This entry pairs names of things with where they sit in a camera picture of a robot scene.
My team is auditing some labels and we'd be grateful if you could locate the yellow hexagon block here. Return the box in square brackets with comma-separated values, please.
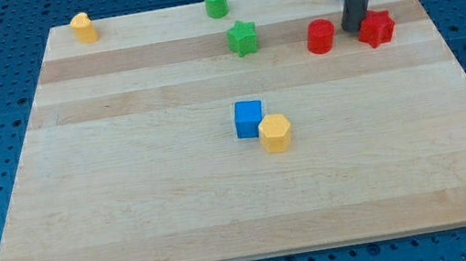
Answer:
[258, 114, 292, 154]

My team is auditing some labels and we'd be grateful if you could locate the red star block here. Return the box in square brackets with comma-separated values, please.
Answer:
[359, 10, 395, 49]

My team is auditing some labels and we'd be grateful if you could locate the red cylinder block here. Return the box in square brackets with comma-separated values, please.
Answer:
[307, 19, 335, 55]

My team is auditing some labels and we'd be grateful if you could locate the green star block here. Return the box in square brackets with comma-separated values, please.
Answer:
[227, 20, 258, 57]

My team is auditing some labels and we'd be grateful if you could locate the green cylinder block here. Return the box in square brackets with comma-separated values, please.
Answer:
[203, 0, 229, 19]

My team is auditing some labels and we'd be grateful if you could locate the blue cube block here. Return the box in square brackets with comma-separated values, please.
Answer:
[233, 100, 263, 139]

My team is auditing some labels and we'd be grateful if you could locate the wooden board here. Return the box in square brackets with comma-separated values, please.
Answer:
[0, 0, 466, 261]

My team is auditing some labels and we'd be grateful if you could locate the yellow heart block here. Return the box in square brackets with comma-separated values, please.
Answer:
[69, 12, 100, 44]

